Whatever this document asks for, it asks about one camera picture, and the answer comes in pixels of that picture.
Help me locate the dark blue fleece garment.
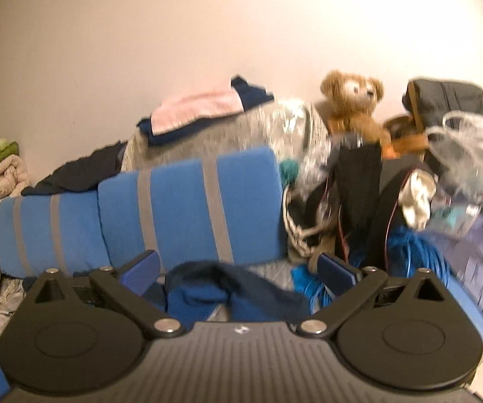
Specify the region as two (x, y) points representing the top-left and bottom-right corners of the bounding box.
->
(143, 261), (309, 327)

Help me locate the white cloth bag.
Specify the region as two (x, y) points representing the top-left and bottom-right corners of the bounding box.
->
(282, 181), (340, 273)

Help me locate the left blue striped pillow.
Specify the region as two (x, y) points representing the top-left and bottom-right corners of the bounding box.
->
(0, 191), (110, 278)

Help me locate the blue striped pillow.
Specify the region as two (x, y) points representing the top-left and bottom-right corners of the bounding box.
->
(98, 146), (287, 271)
(0, 191), (110, 278)

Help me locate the right blue striped pillow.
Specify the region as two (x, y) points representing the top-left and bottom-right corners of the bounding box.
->
(98, 146), (287, 271)

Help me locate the purple patterned package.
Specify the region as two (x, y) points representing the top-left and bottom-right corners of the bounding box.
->
(424, 204), (483, 313)

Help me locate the grey quilted bed cover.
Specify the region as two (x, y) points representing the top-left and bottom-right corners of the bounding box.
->
(0, 260), (294, 335)

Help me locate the grey plastic-covered bundle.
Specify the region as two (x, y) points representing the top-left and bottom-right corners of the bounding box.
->
(121, 98), (329, 172)

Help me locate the clear plastic bag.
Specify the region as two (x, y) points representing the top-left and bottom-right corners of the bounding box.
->
(425, 111), (483, 209)

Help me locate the brown teddy bear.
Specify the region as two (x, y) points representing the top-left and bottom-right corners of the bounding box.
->
(320, 70), (391, 146)

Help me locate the dark grey backpack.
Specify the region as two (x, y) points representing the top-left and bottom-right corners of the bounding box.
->
(392, 78), (483, 154)

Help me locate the pink folded towel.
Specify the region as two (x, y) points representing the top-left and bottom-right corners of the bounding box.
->
(150, 87), (243, 136)

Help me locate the navy folded garment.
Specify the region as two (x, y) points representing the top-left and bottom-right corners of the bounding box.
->
(137, 76), (274, 146)

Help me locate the black bag with straps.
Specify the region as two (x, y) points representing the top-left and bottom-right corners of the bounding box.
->
(309, 144), (436, 273)

